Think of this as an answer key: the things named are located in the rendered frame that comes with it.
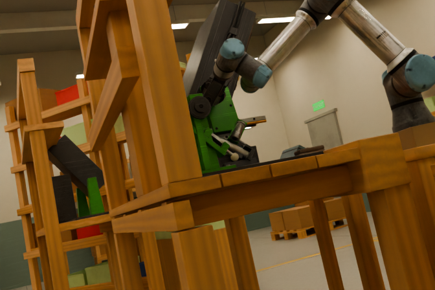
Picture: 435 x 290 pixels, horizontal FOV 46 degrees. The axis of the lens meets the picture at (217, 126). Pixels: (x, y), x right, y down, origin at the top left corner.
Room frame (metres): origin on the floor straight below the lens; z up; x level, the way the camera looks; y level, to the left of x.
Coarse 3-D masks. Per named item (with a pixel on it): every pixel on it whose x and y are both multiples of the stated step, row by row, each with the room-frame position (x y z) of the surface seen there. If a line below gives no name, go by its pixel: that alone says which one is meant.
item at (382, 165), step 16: (352, 144) 1.47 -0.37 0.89; (368, 144) 1.44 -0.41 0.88; (384, 144) 1.46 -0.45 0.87; (400, 144) 1.48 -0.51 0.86; (368, 160) 1.44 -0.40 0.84; (384, 160) 1.46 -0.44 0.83; (400, 160) 1.47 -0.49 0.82; (352, 176) 1.50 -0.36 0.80; (368, 176) 1.44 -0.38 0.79; (384, 176) 1.45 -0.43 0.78; (400, 176) 1.47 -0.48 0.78; (352, 192) 1.52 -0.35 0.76
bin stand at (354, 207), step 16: (320, 208) 2.28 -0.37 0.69; (352, 208) 2.01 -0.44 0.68; (320, 224) 2.27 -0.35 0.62; (352, 224) 2.02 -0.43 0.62; (368, 224) 2.35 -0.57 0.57; (320, 240) 2.29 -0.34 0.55; (352, 240) 2.05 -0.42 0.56; (368, 240) 2.02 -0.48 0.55; (336, 256) 2.29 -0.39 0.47; (368, 256) 2.02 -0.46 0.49; (336, 272) 2.28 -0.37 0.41; (368, 272) 2.01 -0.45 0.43; (336, 288) 2.28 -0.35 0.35; (368, 288) 2.02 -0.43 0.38; (384, 288) 2.35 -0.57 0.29
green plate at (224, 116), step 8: (200, 88) 2.00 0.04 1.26; (224, 104) 2.00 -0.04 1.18; (232, 104) 2.01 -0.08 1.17; (216, 112) 1.98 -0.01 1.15; (224, 112) 1.99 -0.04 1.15; (232, 112) 1.99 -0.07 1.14; (208, 120) 2.02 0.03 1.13; (216, 120) 1.96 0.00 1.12; (224, 120) 1.97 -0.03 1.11; (232, 120) 1.98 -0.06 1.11; (216, 128) 1.95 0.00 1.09; (224, 128) 1.96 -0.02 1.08
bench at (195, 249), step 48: (192, 192) 1.27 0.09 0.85; (240, 192) 1.40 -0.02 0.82; (288, 192) 1.45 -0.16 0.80; (336, 192) 1.50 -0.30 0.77; (384, 192) 1.46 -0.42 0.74; (192, 240) 1.27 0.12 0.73; (240, 240) 2.79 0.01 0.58; (384, 240) 1.51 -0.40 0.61; (192, 288) 1.26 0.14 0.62; (240, 288) 2.82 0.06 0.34; (432, 288) 1.48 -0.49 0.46
